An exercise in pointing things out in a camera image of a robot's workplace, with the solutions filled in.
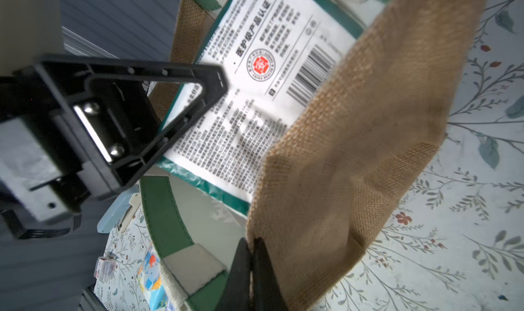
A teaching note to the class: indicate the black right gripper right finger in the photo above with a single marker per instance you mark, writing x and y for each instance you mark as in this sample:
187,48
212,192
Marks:
266,293

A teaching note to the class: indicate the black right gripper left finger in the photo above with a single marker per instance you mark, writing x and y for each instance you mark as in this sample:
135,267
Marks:
236,295

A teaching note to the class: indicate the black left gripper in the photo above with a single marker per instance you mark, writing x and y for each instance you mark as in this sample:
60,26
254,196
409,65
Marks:
85,127

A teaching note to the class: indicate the green Christmas burlap tote bag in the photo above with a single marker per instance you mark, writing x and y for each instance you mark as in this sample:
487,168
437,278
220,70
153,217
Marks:
329,184

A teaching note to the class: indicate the green white tissue pack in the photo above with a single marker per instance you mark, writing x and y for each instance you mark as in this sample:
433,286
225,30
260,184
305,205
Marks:
275,55

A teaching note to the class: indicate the colourful white tissue pack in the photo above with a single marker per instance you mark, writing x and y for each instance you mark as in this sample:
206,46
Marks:
150,281

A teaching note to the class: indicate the light blue stapler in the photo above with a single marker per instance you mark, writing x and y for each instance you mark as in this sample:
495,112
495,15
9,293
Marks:
121,212

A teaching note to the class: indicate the small clear staples box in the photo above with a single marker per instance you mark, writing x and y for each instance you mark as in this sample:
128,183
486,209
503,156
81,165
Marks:
105,269

